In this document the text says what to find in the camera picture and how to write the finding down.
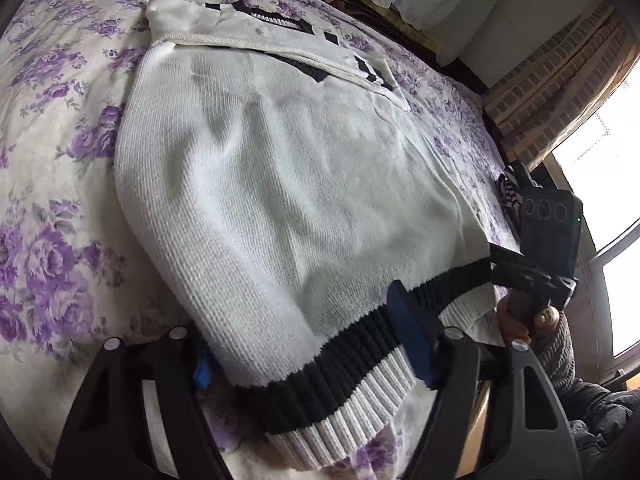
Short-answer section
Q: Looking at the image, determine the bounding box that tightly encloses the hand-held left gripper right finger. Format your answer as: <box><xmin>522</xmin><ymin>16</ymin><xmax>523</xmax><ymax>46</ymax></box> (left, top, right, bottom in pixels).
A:
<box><xmin>386</xmin><ymin>279</ymin><xmax>583</xmax><ymax>480</ymax></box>

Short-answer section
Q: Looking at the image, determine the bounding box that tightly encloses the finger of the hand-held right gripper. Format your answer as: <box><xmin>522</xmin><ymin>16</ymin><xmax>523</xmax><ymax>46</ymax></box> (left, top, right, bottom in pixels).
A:
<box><xmin>489</xmin><ymin>266</ymin><xmax>538</xmax><ymax>295</ymax></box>
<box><xmin>487</xmin><ymin>241</ymin><xmax>528</xmax><ymax>271</ymax></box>

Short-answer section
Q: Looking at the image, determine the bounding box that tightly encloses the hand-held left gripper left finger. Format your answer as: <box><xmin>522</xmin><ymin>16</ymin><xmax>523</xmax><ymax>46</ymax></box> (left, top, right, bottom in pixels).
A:
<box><xmin>50</xmin><ymin>325</ymin><xmax>236</xmax><ymax>480</ymax></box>

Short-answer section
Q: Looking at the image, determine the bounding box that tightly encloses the white knit V-neck sweater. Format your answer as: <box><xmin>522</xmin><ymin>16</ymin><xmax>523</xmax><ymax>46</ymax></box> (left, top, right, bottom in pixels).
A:
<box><xmin>114</xmin><ymin>0</ymin><xmax>506</xmax><ymax>473</ymax></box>

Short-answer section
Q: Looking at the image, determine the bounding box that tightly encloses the person's right forearm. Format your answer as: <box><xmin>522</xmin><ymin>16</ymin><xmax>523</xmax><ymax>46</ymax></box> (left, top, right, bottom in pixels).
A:
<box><xmin>529</xmin><ymin>310</ymin><xmax>578</xmax><ymax>403</ymax></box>

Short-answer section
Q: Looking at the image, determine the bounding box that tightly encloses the person's right hand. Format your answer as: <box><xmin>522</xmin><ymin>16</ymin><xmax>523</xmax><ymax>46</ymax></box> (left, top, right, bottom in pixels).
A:
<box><xmin>495</xmin><ymin>295</ymin><xmax>562</xmax><ymax>351</ymax></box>

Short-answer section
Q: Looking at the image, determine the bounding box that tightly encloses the black striped garment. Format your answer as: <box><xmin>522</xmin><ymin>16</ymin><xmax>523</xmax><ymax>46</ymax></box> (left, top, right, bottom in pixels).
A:
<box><xmin>495</xmin><ymin>162</ymin><xmax>526</xmax><ymax>231</ymax></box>

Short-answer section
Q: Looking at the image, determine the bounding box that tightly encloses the window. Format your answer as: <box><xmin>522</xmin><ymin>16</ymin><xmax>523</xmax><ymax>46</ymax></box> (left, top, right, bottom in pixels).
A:
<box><xmin>547</xmin><ymin>60</ymin><xmax>640</xmax><ymax>366</ymax></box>

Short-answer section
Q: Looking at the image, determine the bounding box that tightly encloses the brick-pattern curtain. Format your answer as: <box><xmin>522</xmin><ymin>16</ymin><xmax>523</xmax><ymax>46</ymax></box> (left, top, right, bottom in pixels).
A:
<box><xmin>482</xmin><ymin>0</ymin><xmax>637</xmax><ymax>173</ymax></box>

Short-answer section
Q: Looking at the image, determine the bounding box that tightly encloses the person's dark jacket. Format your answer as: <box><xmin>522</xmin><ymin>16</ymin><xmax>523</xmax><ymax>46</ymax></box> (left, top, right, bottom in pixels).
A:
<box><xmin>552</xmin><ymin>377</ymin><xmax>640</xmax><ymax>480</ymax></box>

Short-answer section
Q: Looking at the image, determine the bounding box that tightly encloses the purple floral bedsheet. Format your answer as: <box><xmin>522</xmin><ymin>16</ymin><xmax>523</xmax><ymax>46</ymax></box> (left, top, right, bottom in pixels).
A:
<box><xmin>0</xmin><ymin>0</ymin><xmax>521</xmax><ymax>480</ymax></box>

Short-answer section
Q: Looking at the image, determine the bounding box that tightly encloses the wooden bed rail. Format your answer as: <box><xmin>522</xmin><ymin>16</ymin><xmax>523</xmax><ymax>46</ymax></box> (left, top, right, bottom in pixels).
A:
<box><xmin>457</xmin><ymin>379</ymin><xmax>493</xmax><ymax>468</ymax></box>

